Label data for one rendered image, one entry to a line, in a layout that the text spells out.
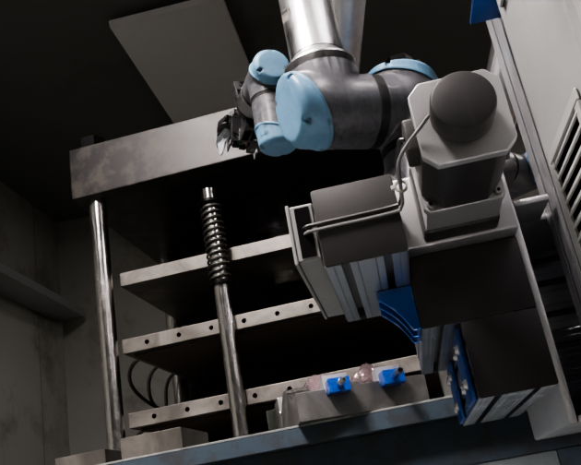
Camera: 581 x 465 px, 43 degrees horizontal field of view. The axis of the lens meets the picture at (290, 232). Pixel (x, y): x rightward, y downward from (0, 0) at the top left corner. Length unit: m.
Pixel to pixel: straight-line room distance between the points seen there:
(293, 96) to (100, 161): 1.73
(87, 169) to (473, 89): 2.22
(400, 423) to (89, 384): 4.65
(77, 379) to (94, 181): 3.43
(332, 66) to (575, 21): 0.58
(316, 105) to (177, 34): 3.10
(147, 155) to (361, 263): 1.97
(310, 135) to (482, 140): 0.45
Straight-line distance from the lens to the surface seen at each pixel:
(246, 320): 2.50
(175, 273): 2.66
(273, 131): 1.40
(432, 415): 1.48
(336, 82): 1.12
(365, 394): 1.49
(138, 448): 1.82
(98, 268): 2.67
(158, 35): 4.16
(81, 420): 5.97
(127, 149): 2.75
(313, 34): 1.19
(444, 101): 0.68
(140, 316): 5.93
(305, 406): 1.47
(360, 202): 0.80
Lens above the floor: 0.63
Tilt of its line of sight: 21 degrees up
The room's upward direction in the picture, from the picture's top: 10 degrees counter-clockwise
